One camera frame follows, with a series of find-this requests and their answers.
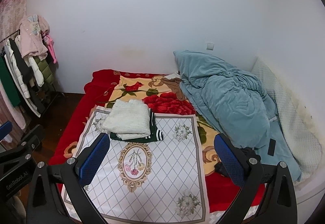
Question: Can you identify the white fluffy sweater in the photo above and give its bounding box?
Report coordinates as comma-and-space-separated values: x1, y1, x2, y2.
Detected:
102, 100, 150, 140

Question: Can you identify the clothes rack with garments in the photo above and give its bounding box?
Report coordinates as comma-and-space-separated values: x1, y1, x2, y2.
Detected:
1, 14, 57, 118

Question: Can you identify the black phone on duvet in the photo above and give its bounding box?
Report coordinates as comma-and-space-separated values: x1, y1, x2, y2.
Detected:
267, 138, 276, 156

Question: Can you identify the blue-grey duvet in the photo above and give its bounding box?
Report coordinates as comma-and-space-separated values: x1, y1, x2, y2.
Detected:
173, 50, 301, 181

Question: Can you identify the white textured pillow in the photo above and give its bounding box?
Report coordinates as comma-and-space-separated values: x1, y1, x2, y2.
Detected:
252, 58, 324, 189

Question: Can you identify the white diamond floral cloth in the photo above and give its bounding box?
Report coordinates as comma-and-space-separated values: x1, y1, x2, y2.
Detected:
85, 114, 209, 223

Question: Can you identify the green striped garment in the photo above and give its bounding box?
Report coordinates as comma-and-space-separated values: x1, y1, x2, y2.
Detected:
110, 109, 164, 143

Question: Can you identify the red floral blanket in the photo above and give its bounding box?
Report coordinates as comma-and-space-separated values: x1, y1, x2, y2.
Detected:
47, 68, 267, 224

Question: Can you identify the pink floral curtain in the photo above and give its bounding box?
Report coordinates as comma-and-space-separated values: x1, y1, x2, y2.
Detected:
1, 0, 26, 40

